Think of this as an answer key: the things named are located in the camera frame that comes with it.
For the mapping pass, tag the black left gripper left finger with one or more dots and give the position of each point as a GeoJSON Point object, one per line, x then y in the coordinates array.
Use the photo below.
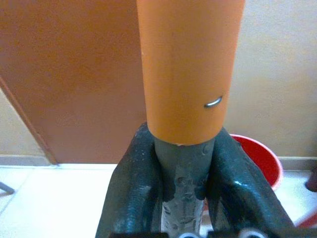
{"type": "Point", "coordinates": [132, 191]}

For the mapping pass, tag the grey metal leg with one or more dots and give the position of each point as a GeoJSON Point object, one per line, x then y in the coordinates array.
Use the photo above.
{"type": "Point", "coordinates": [6, 189]}

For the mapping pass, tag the brown wooden door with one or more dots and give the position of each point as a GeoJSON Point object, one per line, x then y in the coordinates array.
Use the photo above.
{"type": "Point", "coordinates": [74, 81]}

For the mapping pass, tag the dark furniture leg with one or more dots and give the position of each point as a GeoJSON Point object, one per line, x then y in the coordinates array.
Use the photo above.
{"type": "Point", "coordinates": [312, 182]}

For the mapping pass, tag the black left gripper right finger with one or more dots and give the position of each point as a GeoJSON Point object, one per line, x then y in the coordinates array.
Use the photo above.
{"type": "Point", "coordinates": [237, 188]}

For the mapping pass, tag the red plastic bucket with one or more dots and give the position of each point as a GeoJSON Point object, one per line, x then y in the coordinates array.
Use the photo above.
{"type": "Point", "coordinates": [262, 161]}

